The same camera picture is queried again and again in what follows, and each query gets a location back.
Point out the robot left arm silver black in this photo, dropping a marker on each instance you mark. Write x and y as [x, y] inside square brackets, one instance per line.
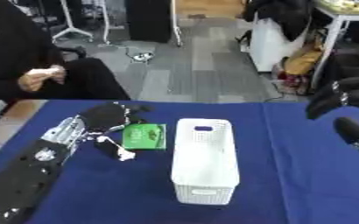
[29, 169]

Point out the white cabinet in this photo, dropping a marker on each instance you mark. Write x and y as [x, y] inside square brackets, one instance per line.
[267, 51]

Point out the black cabinet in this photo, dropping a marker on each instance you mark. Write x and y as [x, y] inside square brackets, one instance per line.
[148, 20]

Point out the white stand with base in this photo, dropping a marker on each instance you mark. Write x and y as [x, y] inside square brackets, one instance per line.
[71, 27]

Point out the white power strip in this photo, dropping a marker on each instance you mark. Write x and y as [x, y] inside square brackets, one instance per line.
[143, 57]

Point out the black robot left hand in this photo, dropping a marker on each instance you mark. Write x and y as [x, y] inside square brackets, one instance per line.
[106, 115]

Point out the white pole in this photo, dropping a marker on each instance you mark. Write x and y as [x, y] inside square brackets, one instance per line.
[176, 26]

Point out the white perforated plastic basket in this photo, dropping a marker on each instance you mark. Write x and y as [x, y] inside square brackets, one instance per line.
[204, 159]

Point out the person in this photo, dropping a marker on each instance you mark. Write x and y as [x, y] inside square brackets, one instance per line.
[14, 43]

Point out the green flat box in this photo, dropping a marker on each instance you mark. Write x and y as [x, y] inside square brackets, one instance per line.
[144, 136]

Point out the yellow bag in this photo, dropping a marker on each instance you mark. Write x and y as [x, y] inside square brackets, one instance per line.
[302, 59]

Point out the person's hand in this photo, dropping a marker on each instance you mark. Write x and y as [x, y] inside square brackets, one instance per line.
[42, 77]

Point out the black coat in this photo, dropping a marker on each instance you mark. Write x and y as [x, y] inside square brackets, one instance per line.
[284, 14]

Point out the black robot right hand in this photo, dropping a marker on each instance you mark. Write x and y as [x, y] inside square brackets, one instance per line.
[341, 96]

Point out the white table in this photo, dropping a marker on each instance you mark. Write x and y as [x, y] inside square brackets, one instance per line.
[336, 26]

